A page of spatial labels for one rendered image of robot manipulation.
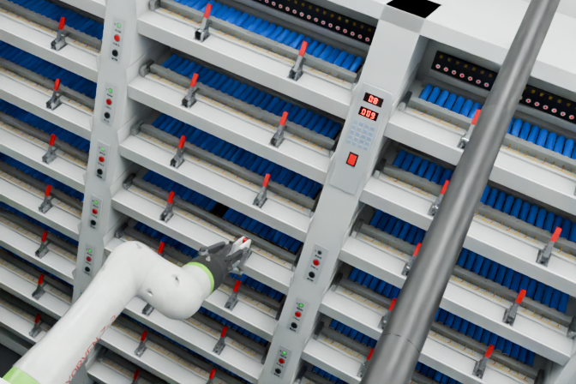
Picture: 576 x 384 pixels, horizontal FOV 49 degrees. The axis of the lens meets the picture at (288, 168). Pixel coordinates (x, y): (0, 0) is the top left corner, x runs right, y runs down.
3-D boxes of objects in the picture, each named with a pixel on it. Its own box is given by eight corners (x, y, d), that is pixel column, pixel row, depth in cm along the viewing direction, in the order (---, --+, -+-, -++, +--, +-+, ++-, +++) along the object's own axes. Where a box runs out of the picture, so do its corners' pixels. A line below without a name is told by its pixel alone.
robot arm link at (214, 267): (219, 269, 147) (185, 252, 149) (205, 311, 151) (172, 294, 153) (231, 261, 153) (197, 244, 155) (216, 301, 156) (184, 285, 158)
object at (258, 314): (272, 343, 189) (276, 320, 179) (105, 255, 203) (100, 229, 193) (302, 292, 202) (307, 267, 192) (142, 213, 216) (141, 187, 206)
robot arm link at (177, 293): (178, 337, 138) (195, 297, 134) (131, 307, 140) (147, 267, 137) (207, 311, 150) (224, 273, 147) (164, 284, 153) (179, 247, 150)
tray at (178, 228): (288, 296, 180) (291, 277, 173) (111, 207, 194) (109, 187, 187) (317, 246, 193) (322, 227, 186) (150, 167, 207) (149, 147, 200)
